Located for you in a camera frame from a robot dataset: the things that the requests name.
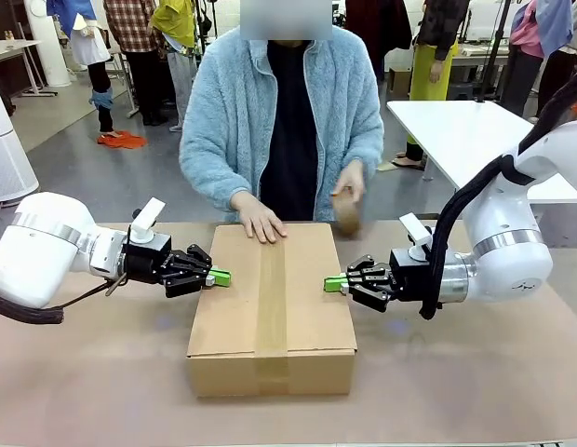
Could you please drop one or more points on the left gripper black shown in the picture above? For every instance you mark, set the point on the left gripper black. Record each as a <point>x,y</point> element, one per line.
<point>146,261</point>

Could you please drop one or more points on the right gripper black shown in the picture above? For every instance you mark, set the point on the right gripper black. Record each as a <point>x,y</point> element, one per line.
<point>409,277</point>

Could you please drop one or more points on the brown packing tape roll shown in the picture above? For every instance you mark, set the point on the brown packing tape roll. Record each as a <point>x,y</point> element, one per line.
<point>348,216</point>

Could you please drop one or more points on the brown cardboard box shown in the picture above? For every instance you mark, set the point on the brown cardboard box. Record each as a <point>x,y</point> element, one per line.
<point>232,326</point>

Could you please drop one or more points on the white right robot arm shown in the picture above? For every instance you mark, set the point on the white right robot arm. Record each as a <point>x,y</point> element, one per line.
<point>507,261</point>

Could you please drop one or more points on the person's left forearm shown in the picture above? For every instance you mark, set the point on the person's left forearm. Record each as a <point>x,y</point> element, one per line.
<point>370,149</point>

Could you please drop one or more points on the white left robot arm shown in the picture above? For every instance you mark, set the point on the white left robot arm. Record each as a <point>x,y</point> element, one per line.
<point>42,247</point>

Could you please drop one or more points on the person's right forearm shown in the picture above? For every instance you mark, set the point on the person's right forearm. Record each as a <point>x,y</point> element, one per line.
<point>209,181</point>

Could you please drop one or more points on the person's right hand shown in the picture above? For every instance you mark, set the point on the person's right hand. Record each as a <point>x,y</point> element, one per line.
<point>258,219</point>

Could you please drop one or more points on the person's left hand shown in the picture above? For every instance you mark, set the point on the person's left hand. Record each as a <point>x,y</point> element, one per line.
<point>353,179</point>

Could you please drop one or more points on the orange cloth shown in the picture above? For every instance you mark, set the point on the orange cloth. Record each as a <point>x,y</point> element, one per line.
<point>125,142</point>

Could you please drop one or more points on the person in blue fleece jacket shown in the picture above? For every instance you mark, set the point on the person in blue fleece jacket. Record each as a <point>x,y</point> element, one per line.
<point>232,116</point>

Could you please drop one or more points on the large white table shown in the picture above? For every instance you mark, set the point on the large white table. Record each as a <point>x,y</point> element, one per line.
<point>456,135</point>

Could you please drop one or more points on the small cardboard box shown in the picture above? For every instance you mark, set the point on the small cardboard box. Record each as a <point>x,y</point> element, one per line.
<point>399,84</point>

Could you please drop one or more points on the white air purifier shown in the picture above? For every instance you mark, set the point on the white air purifier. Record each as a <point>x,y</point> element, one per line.
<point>9,163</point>

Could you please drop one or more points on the person in yellow apron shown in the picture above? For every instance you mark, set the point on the person in yellow apron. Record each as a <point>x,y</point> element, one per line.
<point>430,70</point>

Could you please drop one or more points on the figure in white blue apron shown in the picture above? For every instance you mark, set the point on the figure in white blue apron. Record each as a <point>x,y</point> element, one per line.
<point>90,46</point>

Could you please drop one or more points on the person in dark red coat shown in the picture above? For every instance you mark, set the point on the person in dark red coat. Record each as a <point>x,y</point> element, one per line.
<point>377,28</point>

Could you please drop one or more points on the person in yellow-green top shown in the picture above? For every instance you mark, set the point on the person in yellow-green top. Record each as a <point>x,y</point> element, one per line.
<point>174,18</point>

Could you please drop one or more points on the person in plaid shirt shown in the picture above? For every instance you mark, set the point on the person in plaid shirt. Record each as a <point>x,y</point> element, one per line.
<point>130,23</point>

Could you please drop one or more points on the black tripod stand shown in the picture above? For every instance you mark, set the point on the black tripod stand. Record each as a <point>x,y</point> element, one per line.
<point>495,46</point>

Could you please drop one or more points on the white round pillar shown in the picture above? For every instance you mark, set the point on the white round pillar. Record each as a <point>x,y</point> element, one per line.
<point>46,46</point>

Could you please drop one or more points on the person in dark trousers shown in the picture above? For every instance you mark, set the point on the person in dark trousers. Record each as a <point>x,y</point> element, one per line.
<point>551,79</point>

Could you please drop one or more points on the small white table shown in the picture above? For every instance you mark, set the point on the small white table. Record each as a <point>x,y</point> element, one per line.
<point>14,45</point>

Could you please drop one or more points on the person in pink top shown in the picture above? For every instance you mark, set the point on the person in pink top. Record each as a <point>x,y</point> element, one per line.
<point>526,32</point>

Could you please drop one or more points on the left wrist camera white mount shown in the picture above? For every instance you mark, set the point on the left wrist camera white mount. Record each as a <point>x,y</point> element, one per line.
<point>146,223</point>

